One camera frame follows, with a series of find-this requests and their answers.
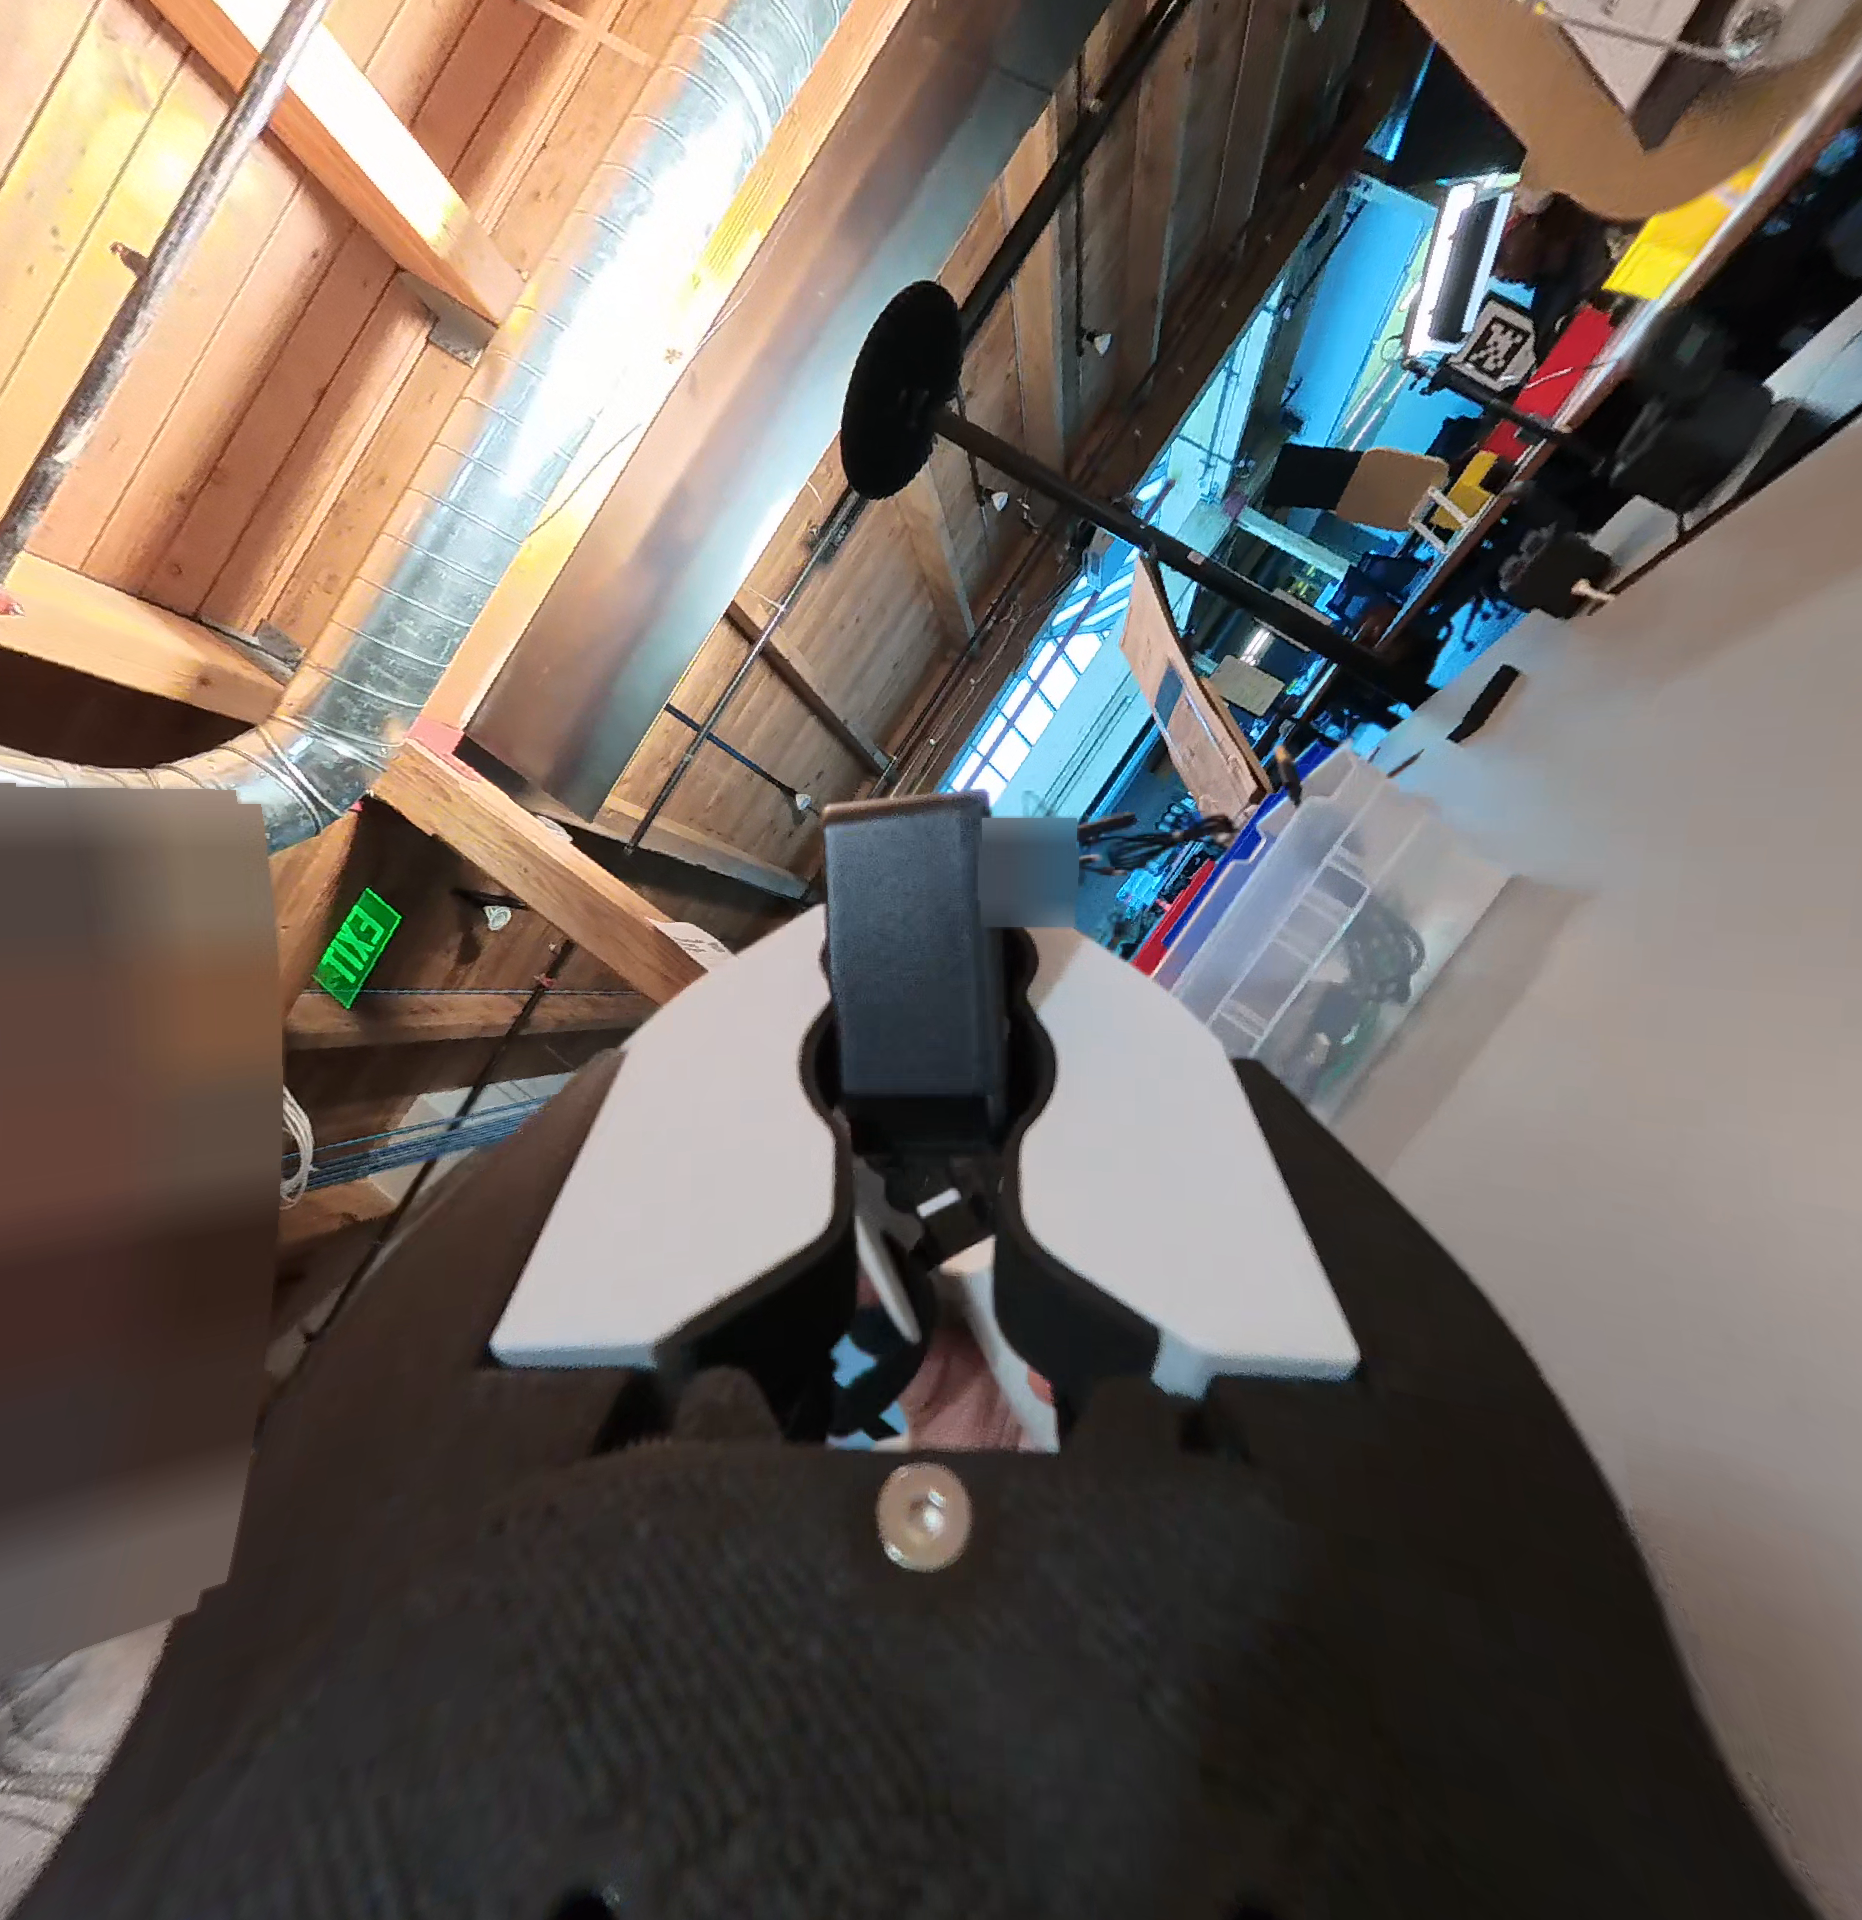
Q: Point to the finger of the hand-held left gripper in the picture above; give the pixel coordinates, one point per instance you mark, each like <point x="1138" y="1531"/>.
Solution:
<point x="881" y="1236"/>

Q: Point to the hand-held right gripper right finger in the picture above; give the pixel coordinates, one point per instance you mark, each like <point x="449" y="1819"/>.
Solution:
<point x="1170" y="1169"/>

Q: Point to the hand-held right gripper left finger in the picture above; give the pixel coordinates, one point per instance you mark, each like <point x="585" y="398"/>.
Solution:
<point x="692" y="1169"/>

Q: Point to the black usb hub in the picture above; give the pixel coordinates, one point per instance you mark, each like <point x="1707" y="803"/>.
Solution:
<point x="910" y="960"/>

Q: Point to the clear plastic bin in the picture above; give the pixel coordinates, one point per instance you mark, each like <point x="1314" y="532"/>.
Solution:
<point x="1397" y="855"/>

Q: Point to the white desk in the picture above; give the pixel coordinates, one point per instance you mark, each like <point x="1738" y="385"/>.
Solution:
<point x="1697" y="1051"/>

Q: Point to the person's left hand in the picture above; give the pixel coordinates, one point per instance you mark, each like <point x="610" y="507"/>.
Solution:
<point x="970" y="1389"/>

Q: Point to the red plastic bin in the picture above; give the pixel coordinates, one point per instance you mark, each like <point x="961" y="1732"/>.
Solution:
<point x="1156" y="937"/>

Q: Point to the blue plastic bin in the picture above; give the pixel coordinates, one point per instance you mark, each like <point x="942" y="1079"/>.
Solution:
<point x="1247" y="848"/>

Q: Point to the green exit sign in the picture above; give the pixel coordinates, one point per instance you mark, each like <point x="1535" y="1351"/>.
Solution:
<point x="353" y="948"/>

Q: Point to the cardboard sign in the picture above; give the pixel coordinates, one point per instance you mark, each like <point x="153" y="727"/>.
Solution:
<point x="1185" y="704"/>

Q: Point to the small black block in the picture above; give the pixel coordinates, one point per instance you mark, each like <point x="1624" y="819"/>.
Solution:
<point x="1482" y="702"/>

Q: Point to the black panel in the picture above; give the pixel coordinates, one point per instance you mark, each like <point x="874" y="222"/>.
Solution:
<point x="1314" y="478"/>

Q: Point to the plywood sign holder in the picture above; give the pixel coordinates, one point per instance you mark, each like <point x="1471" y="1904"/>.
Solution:
<point x="1397" y="486"/>

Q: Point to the yellow plastic bin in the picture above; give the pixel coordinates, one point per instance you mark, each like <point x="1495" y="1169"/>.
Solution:
<point x="1473" y="478"/>
<point x="1682" y="238"/>

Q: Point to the black pole stand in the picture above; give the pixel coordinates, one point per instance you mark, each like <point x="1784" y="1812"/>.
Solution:
<point x="901" y="391"/>

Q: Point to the fiducial tag sign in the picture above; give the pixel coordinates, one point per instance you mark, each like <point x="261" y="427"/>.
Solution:
<point x="1503" y="345"/>

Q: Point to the small red bin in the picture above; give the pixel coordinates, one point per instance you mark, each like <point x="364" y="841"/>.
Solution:
<point x="1570" y="359"/>

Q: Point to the led light panel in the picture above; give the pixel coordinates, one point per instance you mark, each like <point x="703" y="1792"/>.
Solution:
<point x="1464" y="270"/>

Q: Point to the white tablet stand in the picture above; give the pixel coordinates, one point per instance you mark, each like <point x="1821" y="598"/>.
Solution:
<point x="1826" y="381"/>

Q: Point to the plywood instruction board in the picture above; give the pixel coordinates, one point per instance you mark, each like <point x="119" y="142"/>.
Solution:
<point x="1575" y="135"/>

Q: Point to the silver air duct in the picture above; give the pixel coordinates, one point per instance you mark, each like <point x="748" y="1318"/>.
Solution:
<point x="466" y="448"/>

